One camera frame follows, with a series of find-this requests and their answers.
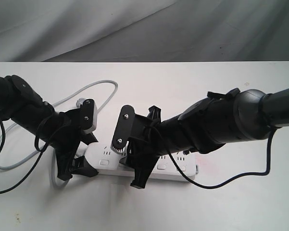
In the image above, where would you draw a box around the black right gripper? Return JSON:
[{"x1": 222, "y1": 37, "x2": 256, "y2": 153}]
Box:
[{"x1": 111, "y1": 105, "x2": 197, "y2": 189}]

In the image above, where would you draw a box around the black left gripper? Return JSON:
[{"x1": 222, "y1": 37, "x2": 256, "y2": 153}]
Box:
[{"x1": 37, "y1": 99, "x2": 98, "y2": 180}]

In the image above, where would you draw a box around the white five-outlet power strip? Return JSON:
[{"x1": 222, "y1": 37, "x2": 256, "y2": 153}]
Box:
[{"x1": 83, "y1": 143, "x2": 199, "y2": 181}]

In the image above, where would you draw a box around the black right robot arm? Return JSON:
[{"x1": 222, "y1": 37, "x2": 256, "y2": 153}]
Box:
[{"x1": 111, "y1": 88, "x2": 289, "y2": 189}]

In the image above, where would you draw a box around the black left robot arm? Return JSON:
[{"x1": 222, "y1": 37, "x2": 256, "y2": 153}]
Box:
[{"x1": 0, "y1": 75, "x2": 98, "y2": 181}]

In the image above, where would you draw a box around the grey backdrop cloth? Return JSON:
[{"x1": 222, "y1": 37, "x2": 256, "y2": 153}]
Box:
[{"x1": 0, "y1": 0, "x2": 289, "y2": 62}]

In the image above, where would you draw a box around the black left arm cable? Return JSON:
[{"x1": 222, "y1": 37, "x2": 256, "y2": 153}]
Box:
[{"x1": 0, "y1": 105, "x2": 73, "y2": 194}]

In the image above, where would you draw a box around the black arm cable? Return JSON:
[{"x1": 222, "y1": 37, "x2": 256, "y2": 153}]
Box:
[
  {"x1": 144, "y1": 122, "x2": 273, "y2": 190},
  {"x1": 0, "y1": 105, "x2": 73, "y2": 194}
]

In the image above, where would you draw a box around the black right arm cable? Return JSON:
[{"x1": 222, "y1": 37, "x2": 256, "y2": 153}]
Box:
[{"x1": 144, "y1": 122, "x2": 273, "y2": 190}]

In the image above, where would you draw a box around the grey power cord with plug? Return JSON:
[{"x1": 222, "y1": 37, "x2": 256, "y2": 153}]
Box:
[{"x1": 0, "y1": 80, "x2": 118, "y2": 190}]

